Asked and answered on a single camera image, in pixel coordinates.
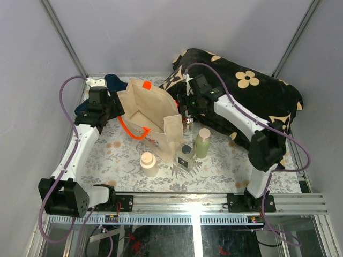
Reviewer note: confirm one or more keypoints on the aluminium mounting rail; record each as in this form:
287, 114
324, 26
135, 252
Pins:
211, 203

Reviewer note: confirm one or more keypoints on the black floral plush blanket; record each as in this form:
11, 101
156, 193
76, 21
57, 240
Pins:
269, 98

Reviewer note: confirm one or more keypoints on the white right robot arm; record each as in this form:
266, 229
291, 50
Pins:
266, 142

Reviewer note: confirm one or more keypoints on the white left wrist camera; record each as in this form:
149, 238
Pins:
96, 82

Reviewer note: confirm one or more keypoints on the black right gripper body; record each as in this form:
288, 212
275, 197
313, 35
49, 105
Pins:
192, 104

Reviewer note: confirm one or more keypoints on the small clear white-capped bottle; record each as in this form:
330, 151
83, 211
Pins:
187, 122

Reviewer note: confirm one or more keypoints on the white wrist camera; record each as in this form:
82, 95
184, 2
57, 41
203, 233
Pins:
186, 79
96, 82

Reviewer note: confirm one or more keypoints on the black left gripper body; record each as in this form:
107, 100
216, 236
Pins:
113, 108

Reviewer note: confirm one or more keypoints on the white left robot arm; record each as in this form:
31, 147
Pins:
62, 193

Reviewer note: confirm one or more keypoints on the peach cylindrical bottle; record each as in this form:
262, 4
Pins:
148, 164

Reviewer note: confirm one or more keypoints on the floral patterned table mat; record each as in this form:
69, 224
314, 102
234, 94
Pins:
114, 160

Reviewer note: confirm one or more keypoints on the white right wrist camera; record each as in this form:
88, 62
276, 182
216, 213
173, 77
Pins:
186, 79

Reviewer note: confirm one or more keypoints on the beige canvas tote bag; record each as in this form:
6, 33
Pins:
152, 117

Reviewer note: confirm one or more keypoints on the square glass perfume bottle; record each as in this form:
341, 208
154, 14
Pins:
185, 156

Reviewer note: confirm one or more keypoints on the green lotion pump bottle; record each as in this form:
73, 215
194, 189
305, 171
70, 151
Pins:
202, 143

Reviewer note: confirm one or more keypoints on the dark blue cloth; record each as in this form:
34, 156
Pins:
114, 83

